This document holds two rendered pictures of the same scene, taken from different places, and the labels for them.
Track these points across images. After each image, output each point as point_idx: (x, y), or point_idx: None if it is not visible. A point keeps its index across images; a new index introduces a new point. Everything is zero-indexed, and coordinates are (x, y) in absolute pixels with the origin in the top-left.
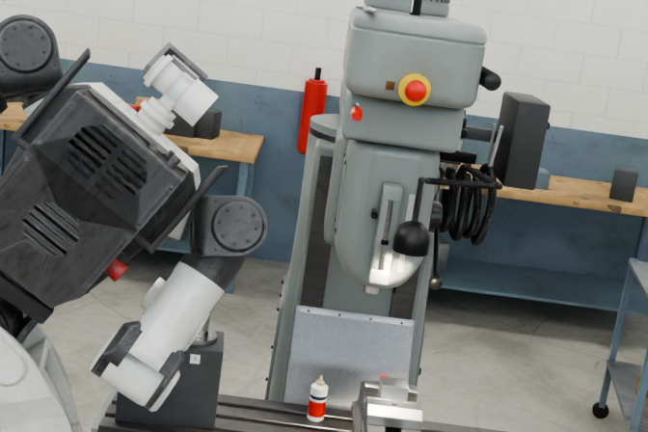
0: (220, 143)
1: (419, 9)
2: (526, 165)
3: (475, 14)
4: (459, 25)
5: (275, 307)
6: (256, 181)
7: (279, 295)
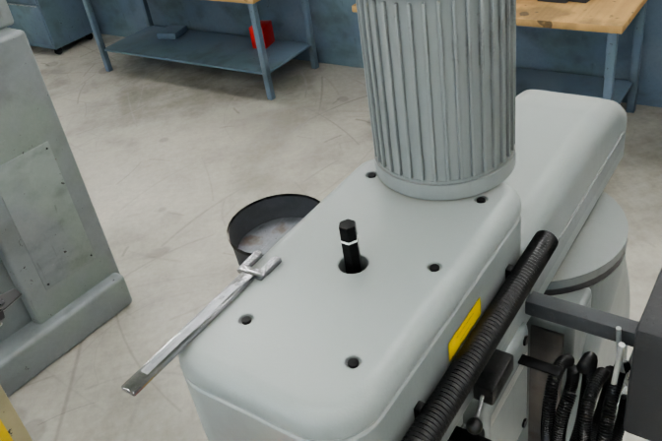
0: (593, 7)
1: (356, 258)
2: (658, 417)
3: None
4: (298, 408)
5: (646, 177)
6: (648, 31)
7: (657, 159)
